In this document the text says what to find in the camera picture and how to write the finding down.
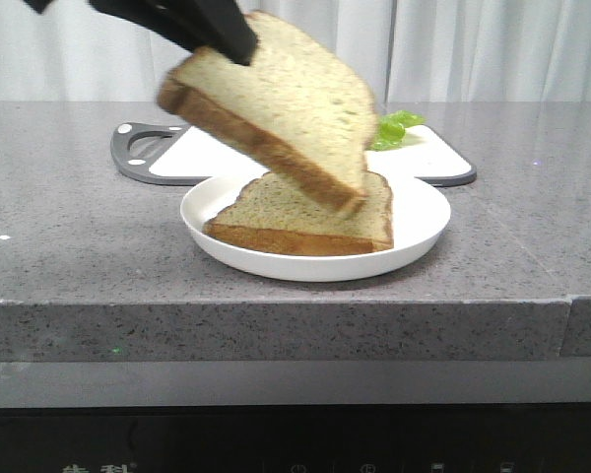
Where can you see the bread slice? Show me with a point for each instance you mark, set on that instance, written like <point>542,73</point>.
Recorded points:
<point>270,215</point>
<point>297,109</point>

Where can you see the green lettuce leaf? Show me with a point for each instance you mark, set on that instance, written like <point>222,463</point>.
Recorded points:
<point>392,128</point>

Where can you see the white round plate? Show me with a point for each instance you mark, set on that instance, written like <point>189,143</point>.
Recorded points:
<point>420,213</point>

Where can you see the black appliance control panel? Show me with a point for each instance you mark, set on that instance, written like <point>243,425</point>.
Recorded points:
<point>366,438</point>

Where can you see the white cutting board grey rim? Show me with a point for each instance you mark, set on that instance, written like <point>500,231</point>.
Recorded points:
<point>184,155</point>

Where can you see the white curtain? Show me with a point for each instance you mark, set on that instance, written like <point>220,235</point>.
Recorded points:
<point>406,50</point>

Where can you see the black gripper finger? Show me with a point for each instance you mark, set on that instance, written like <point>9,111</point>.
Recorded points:
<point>191,24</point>

